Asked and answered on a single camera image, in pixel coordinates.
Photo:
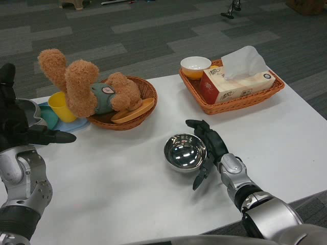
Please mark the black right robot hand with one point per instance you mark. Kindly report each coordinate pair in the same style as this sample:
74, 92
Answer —
214, 144

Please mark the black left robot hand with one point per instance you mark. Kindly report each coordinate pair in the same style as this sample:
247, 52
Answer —
11, 122

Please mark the shiny metal bowl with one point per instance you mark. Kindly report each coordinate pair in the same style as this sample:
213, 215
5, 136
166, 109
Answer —
185, 153

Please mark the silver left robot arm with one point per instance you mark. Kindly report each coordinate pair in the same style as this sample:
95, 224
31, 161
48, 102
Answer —
25, 178

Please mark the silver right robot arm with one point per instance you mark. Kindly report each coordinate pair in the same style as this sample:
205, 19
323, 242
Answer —
268, 211

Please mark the grey silicone bowl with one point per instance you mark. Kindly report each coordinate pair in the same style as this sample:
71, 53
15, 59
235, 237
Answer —
32, 109

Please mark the white and yellow bowl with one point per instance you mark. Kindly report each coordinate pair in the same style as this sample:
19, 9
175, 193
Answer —
195, 65

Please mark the green plastic plate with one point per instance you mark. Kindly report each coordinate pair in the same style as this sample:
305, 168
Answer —
48, 116

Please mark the rectangular wicker basket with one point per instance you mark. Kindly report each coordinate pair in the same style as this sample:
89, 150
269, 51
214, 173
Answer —
245, 104

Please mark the yellow plastic cup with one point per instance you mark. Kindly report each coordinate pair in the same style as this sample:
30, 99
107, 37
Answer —
60, 107

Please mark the tissue box with white tissue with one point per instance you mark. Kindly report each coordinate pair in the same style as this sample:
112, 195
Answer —
237, 86

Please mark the light blue plastic tray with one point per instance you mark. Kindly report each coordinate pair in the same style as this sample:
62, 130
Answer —
76, 125

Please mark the brown teddy bear plush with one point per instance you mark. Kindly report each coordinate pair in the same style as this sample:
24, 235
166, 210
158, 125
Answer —
79, 86

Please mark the orange plastic plate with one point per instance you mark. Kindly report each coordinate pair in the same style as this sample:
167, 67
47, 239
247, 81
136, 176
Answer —
135, 113

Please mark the round wicker basket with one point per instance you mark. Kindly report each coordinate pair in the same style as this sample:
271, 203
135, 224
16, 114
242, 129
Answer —
145, 88

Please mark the silver robot chest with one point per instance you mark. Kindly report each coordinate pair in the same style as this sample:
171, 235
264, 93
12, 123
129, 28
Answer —
230, 238

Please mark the silver humanoid robot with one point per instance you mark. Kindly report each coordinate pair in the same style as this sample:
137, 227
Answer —
231, 11

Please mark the beige plastic stool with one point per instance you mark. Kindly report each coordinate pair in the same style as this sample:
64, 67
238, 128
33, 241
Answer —
76, 3

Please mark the brown cardboard box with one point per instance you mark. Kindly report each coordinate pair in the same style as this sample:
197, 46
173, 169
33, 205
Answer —
310, 6

